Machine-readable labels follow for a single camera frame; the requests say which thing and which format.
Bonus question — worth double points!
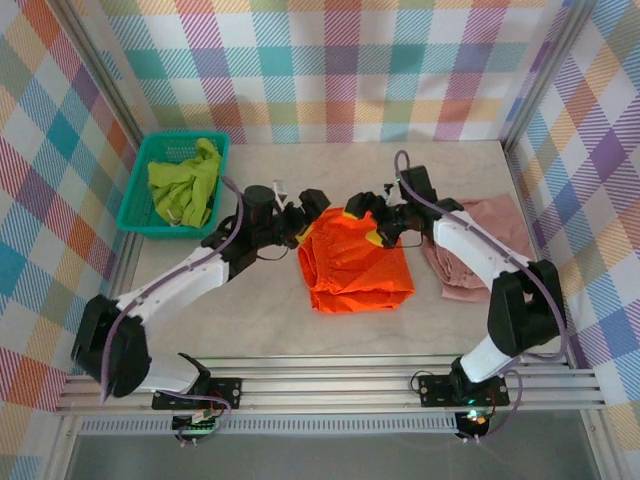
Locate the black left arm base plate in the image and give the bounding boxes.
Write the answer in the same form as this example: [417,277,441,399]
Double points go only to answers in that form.
[151,377,244,411]

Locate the teal plastic basket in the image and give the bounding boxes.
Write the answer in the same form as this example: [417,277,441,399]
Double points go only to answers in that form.
[116,131,232,241]

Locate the aluminium corner post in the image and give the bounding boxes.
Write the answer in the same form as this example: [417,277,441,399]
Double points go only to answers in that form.
[62,0,166,141]
[499,0,591,149]

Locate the grey slotted cable duct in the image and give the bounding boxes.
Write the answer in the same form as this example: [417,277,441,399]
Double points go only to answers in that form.
[79,412,459,435]

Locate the pink shorts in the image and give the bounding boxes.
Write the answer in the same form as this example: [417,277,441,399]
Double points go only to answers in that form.
[423,194,534,303]

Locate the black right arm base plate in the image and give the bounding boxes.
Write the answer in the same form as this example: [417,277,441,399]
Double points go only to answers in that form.
[417,372,511,407]

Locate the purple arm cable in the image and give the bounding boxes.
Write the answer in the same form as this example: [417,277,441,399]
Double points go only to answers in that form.
[99,174,249,406]
[393,149,569,361]

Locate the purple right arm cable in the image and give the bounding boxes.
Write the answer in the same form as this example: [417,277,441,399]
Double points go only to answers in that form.
[393,149,569,361]

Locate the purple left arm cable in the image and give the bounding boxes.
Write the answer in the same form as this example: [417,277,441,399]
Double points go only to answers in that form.
[99,174,249,406]

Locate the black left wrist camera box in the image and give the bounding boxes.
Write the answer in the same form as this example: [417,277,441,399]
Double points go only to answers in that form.
[298,188,332,217]

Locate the thin black left gripper wire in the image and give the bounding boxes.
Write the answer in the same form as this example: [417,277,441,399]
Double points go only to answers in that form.
[253,246,292,264]

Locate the orange shorts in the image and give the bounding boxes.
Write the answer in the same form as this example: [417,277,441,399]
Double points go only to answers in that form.
[297,207,416,314]

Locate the lime green shorts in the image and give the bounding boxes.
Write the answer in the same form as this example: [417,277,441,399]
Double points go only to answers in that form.
[146,137,224,229]

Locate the green lit control board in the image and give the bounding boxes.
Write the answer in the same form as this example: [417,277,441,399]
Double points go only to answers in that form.
[459,408,492,432]
[172,409,221,437]

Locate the aluminium rail beam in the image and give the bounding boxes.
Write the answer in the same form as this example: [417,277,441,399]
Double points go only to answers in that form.
[53,354,606,414]

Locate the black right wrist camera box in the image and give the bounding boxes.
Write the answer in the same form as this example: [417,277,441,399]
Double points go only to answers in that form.
[344,192,382,217]

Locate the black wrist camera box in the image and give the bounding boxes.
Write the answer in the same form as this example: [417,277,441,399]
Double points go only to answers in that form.
[344,192,382,217]
[298,188,332,217]

